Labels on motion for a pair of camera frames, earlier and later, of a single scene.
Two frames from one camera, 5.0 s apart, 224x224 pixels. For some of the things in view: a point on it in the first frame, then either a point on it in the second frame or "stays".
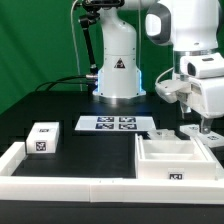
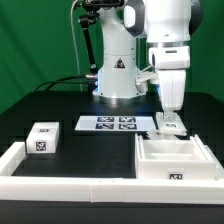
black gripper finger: x=185 y=108 to x=162 y=111
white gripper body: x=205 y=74 to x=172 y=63
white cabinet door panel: x=161 y=134 stays
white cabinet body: x=172 y=159 stays
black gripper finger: x=205 y=125 to x=178 y=112
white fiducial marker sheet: x=115 y=123 stays
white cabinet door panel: x=210 y=139 to x=171 y=127
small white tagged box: x=43 y=138 stays
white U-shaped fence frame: x=79 y=189 stays
